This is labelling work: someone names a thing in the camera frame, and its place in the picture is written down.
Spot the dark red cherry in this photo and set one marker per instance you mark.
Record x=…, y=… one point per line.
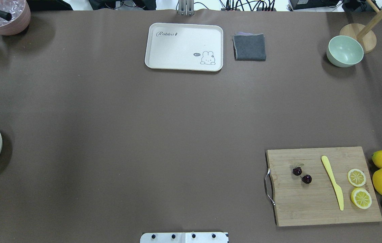
x=307, y=179
x=297, y=169

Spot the cream rabbit tray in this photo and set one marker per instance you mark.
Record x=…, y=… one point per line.
x=192, y=47

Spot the grey folded cloth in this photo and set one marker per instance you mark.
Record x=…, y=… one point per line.
x=249, y=46

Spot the wooden cutting board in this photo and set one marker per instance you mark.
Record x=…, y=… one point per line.
x=296, y=203

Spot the yellow plastic knife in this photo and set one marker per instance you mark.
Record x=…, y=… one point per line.
x=337, y=189

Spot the mint green bowl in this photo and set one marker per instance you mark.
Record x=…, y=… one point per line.
x=344, y=51

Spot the upper lemon slice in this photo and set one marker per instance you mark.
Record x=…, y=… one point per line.
x=356, y=177

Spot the lemon slice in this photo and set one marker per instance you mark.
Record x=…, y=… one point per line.
x=361, y=198
x=356, y=177

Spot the lower lemon slice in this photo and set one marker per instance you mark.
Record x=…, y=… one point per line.
x=361, y=198

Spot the wooden mug tree stand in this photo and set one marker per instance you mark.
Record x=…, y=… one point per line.
x=364, y=34

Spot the pink ice bowl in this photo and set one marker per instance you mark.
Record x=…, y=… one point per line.
x=20, y=12

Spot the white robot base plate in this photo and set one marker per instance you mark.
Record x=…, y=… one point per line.
x=185, y=237

